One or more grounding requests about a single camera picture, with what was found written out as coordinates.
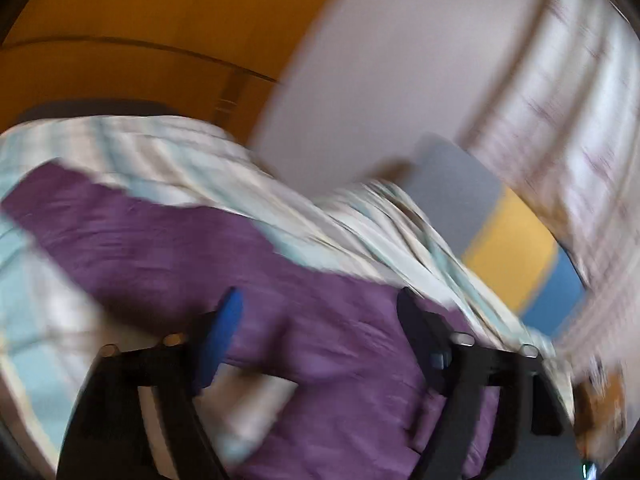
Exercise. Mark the floral white curtain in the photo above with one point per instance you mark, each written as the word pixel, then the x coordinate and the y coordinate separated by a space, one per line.
pixel 575 110

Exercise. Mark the purple garment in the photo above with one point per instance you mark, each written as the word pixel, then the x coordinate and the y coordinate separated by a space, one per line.
pixel 300 285

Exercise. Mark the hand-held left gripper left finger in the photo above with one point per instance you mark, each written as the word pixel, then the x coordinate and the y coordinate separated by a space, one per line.
pixel 227 320

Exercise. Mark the striped bed sheet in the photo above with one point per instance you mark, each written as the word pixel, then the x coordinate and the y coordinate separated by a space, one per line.
pixel 175 145

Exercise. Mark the orange wooden wardrobe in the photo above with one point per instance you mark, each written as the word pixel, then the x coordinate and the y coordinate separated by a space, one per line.
pixel 150 10

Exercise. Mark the grey yellow blue headboard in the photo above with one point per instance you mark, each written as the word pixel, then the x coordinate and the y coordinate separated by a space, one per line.
pixel 510 250

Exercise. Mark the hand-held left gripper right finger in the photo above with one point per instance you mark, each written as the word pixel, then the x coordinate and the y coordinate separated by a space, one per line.
pixel 425 330

